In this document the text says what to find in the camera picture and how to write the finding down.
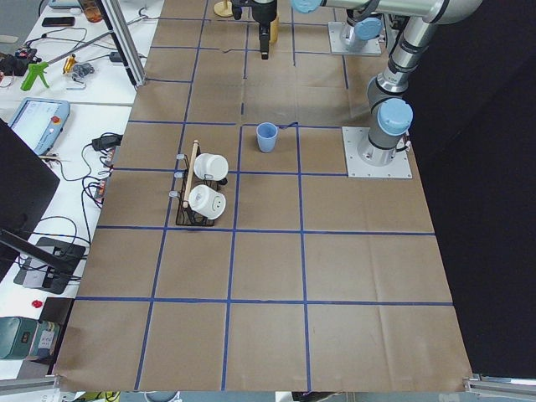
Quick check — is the monitor stand base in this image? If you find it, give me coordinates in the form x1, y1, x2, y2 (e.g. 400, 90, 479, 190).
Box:
13, 237, 86, 295

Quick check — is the grabber reach tool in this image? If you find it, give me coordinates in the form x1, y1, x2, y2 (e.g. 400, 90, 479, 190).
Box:
41, 6, 162, 68

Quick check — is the white mug smiley face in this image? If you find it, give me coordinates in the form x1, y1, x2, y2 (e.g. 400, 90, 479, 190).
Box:
188, 184, 226, 219

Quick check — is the light blue plastic cup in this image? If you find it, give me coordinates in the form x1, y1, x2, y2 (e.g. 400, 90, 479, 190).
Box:
255, 122, 278, 153

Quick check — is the black power adapter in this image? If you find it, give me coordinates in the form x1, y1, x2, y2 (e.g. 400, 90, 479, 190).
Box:
91, 133, 123, 151

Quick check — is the white mug far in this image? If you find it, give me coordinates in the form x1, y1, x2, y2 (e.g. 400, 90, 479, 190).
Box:
193, 153, 229, 181

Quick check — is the black wire cup rack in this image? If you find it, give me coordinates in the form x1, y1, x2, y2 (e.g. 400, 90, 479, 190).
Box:
169, 139, 229, 227

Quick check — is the black smartphone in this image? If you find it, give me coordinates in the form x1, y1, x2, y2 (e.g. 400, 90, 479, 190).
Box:
42, 17, 75, 28

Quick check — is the bamboo chopstick holder cup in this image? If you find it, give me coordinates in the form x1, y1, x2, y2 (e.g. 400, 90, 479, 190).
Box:
269, 15, 279, 44

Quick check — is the wooden mug tree stand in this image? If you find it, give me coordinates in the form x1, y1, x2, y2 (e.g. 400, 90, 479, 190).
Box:
213, 0, 233, 18

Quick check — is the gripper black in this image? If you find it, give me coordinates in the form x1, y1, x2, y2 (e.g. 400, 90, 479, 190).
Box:
232, 0, 277, 60

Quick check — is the green glue gun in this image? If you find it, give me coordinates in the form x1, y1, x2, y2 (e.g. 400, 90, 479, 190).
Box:
20, 62, 49, 91

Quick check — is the aluminium frame post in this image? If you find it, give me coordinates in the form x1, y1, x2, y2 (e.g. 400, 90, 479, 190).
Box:
98, 0, 146, 87

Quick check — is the black monitor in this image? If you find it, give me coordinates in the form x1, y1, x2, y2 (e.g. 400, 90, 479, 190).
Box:
0, 118, 62, 282

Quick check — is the teach pendant blue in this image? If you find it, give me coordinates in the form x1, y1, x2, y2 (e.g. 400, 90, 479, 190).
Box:
8, 97, 70, 156

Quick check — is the green metal box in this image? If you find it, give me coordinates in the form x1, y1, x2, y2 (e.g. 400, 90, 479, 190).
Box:
0, 317, 38, 360

